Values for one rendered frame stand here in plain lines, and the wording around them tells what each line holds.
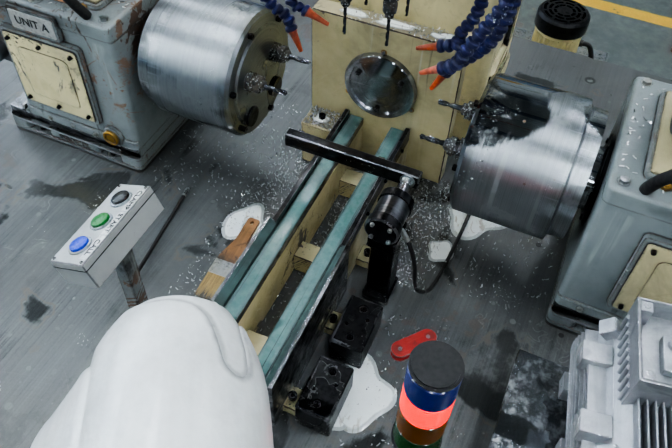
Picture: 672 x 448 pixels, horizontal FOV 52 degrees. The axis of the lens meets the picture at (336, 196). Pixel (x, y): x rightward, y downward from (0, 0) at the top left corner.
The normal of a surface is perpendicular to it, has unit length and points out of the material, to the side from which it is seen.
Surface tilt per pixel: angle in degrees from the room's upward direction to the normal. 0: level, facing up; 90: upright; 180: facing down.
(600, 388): 0
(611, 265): 89
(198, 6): 6
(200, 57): 50
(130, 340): 24
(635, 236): 89
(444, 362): 0
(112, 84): 89
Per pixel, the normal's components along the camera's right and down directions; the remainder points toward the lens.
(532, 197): -0.38, 0.45
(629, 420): -0.48, -0.68
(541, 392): 0.03, -0.66
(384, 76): -0.40, 0.68
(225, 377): 0.61, -0.61
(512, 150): -0.28, 0.04
